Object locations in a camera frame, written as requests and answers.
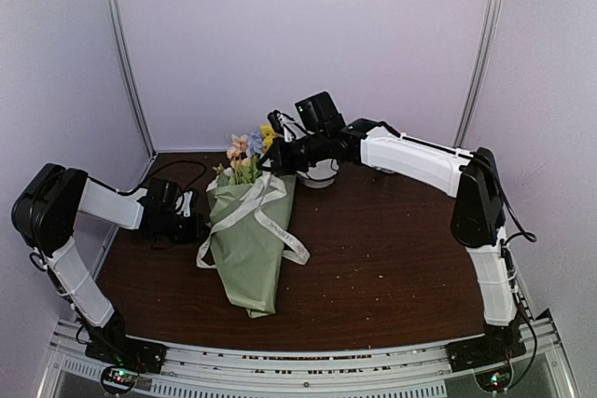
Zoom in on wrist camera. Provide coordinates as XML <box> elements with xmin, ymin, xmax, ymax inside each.
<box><xmin>174</xmin><ymin>188</ymin><xmax>198</xmax><ymax>218</ymax></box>
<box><xmin>267</xmin><ymin>110</ymin><xmax>306</xmax><ymax>143</ymax></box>

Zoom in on right aluminium frame post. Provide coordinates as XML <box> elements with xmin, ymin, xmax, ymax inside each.
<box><xmin>453</xmin><ymin>0</ymin><xmax>503</xmax><ymax>147</ymax></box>

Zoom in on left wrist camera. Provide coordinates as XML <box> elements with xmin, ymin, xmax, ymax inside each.
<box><xmin>174</xmin><ymin>188</ymin><xmax>198</xmax><ymax>218</ymax></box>

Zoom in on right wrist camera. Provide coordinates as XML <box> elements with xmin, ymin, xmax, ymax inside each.
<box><xmin>267</xmin><ymin>110</ymin><xmax>306</xmax><ymax>143</ymax></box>

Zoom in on left black cable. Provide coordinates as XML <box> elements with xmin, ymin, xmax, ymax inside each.
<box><xmin>120</xmin><ymin>160</ymin><xmax>209</xmax><ymax>199</ymax></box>

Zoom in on aluminium front rail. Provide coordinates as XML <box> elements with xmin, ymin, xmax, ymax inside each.
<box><xmin>34</xmin><ymin>317</ymin><xmax>580</xmax><ymax>397</ymax></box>

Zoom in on white printed ribbon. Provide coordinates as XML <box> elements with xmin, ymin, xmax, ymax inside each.
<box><xmin>195</xmin><ymin>173</ymin><xmax>311</xmax><ymax>269</ymax></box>

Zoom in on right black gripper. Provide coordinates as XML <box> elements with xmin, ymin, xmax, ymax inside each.
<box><xmin>257</xmin><ymin>130</ymin><xmax>328</xmax><ymax>174</ymax></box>

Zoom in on aluminium frame post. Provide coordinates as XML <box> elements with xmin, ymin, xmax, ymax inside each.
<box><xmin>453</xmin><ymin>0</ymin><xmax>503</xmax><ymax>147</ymax></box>
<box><xmin>105</xmin><ymin>0</ymin><xmax>157</xmax><ymax>158</ymax></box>

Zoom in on white fluted dish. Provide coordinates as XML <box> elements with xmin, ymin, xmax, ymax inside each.
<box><xmin>297</xmin><ymin>167</ymin><xmax>337</xmax><ymax>189</ymax></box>

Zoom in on left aluminium frame post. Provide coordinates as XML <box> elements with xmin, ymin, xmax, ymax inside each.
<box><xmin>105</xmin><ymin>0</ymin><xmax>157</xmax><ymax>158</ymax></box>

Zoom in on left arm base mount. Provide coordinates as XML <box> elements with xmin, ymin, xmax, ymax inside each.
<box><xmin>82</xmin><ymin>311</ymin><xmax>167</xmax><ymax>374</ymax></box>

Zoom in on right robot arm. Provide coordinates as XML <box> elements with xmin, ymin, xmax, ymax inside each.
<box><xmin>259</xmin><ymin>91</ymin><xmax>518</xmax><ymax>363</ymax></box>

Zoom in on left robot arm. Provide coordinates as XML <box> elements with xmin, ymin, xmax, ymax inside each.
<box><xmin>11</xmin><ymin>163</ymin><xmax>208</xmax><ymax>328</ymax></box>

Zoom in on black cable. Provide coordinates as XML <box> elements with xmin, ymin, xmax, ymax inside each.
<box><xmin>120</xmin><ymin>160</ymin><xmax>209</xmax><ymax>199</ymax></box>
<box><xmin>475</xmin><ymin>155</ymin><xmax>537</xmax><ymax>245</ymax></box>

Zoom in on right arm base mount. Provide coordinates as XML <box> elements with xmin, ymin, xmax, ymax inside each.
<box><xmin>446</xmin><ymin>321</ymin><xmax>526</xmax><ymax>373</ymax></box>

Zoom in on peach flower stem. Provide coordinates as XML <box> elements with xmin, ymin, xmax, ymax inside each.
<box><xmin>227</xmin><ymin>134</ymin><xmax>251</xmax><ymax>171</ymax></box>

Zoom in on right black cable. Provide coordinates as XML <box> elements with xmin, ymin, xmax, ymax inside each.
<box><xmin>475</xmin><ymin>155</ymin><xmax>537</xmax><ymax>245</ymax></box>

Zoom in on bright yellow flower stem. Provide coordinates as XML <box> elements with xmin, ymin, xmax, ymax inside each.
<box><xmin>260</xmin><ymin>124</ymin><xmax>277</xmax><ymax>154</ymax></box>

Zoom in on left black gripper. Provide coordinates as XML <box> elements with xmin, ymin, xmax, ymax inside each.
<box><xmin>160</xmin><ymin>212</ymin><xmax>211</xmax><ymax>245</ymax></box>

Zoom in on green and pink wrapping paper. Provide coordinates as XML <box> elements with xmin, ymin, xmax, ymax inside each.
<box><xmin>206</xmin><ymin>175</ymin><xmax>296</xmax><ymax>319</ymax></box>

